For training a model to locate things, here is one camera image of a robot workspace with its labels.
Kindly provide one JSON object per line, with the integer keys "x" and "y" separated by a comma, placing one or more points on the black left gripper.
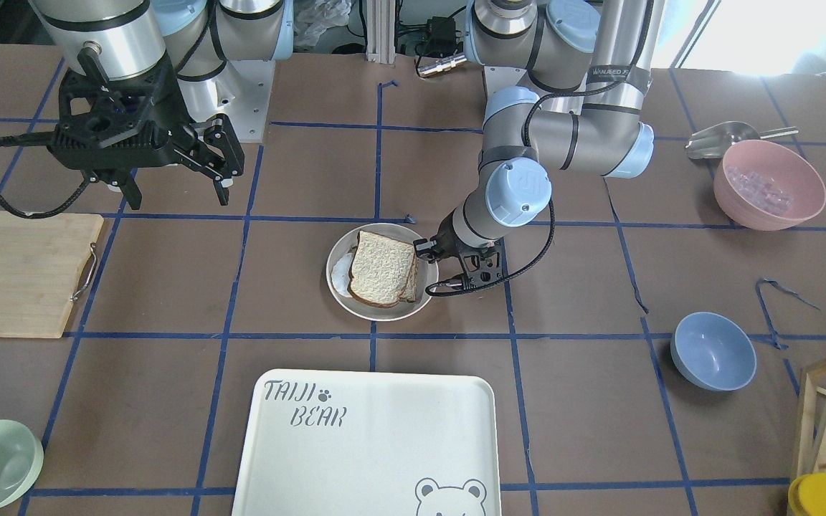
{"x": 445, "y": 241}

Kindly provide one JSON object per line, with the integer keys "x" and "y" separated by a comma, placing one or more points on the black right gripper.
{"x": 162, "y": 92}

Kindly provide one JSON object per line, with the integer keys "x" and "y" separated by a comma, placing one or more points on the cream round plate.
{"x": 339, "y": 263}

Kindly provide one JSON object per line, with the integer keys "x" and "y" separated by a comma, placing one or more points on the bread slice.
{"x": 409, "y": 292}
{"x": 379, "y": 269}

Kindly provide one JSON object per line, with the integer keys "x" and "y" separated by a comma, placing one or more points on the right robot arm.
{"x": 119, "y": 40}

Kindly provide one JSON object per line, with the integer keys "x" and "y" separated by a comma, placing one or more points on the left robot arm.
{"x": 586, "y": 73}

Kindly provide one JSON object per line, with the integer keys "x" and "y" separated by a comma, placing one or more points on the bread slice on plate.
{"x": 409, "y": 292}

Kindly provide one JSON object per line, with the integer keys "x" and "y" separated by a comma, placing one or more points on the wooden cutting board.
{"x": 41, "y": 267}

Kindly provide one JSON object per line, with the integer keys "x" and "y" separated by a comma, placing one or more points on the cream bear tray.
{"x": 368, "y": 443}

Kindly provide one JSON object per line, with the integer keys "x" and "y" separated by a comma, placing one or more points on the blue bowl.
{"x": 713, "y": 352}

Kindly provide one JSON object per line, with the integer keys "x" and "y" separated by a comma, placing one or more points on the metal scoop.
{"x": 713, "y": 142}

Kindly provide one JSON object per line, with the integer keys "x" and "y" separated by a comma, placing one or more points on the pink bowl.
{"x": 767, "y": 187}

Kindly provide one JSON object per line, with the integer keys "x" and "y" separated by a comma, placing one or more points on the yellow mug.
{"x": 807, "y": 495}

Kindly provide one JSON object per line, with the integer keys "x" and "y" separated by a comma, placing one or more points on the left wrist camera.
{"x": 481, "y": 266}

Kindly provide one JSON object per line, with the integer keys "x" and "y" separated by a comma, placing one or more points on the aluminium frame post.
{"x": 381, "y": 23}

